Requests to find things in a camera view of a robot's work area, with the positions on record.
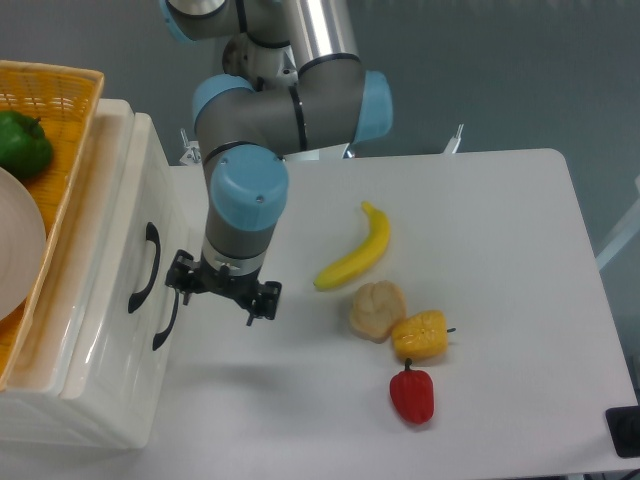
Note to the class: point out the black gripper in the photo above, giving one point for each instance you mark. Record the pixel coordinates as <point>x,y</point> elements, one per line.
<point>188,276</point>

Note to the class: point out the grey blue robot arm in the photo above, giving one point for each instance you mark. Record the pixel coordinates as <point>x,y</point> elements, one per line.
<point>245,124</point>

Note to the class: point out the white drawer cabinet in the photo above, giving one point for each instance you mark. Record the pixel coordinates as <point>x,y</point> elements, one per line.
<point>31,407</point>

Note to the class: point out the yellow banana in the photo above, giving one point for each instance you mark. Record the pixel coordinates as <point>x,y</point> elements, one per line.
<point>362,258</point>

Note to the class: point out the pale bread roll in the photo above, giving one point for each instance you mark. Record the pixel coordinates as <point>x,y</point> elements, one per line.
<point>376,308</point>

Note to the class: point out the yellow bell pepper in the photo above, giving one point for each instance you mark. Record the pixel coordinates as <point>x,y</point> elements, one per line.
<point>421,336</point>

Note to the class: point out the white plate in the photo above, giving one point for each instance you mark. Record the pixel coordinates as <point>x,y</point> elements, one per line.
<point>23,241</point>

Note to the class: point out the red bell pepper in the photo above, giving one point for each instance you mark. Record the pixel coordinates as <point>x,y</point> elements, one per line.
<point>412,394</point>

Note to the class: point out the green bell pepper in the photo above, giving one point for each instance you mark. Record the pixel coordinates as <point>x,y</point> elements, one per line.
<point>26,151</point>

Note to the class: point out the orange woven basket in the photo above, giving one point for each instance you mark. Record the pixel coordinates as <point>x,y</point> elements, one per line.
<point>65,98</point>

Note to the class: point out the black device at table edge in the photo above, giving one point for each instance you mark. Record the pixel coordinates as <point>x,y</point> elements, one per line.
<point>623,424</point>

